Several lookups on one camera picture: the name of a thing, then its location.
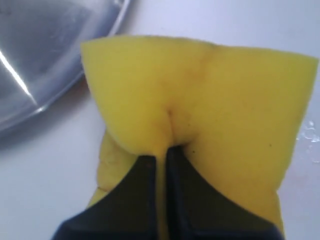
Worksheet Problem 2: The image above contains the round steel plate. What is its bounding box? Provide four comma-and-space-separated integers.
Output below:
0, 0, 131, 142

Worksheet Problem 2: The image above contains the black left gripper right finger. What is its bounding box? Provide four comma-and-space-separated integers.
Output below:
166, 146, 284, 240

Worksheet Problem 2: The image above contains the yellow sponge block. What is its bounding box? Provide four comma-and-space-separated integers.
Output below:
81, 36, 319, 239

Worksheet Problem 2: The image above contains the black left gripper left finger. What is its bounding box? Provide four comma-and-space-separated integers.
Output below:
52, 156, 158, 240

